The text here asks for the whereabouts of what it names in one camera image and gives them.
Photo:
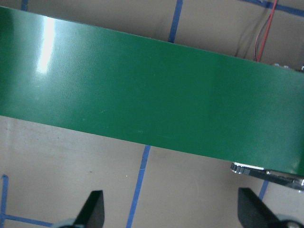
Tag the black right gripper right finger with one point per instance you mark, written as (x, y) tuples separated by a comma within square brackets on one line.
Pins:
[(252, 212)]

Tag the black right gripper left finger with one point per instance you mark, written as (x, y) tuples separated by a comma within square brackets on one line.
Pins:
[(92, 214)]

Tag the green conveyor belt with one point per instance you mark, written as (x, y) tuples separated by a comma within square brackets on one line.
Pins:
[(119, 85)]

